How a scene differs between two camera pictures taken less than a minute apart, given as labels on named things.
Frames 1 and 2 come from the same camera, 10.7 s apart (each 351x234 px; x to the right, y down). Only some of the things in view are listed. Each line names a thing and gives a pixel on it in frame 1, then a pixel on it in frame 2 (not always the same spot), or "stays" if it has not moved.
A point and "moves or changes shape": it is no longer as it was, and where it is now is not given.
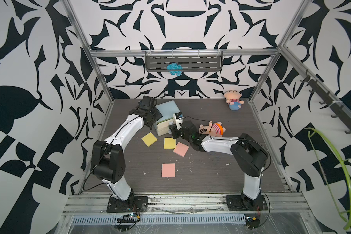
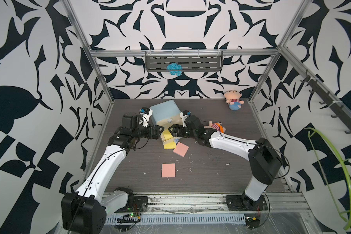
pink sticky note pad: (181, 149) stays
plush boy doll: (233, 97) stays
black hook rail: (335, 106) stays
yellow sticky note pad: (149, 139) moves or changes shape
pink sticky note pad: (168, 170) stays
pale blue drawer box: (167, 109) moves or changes shape
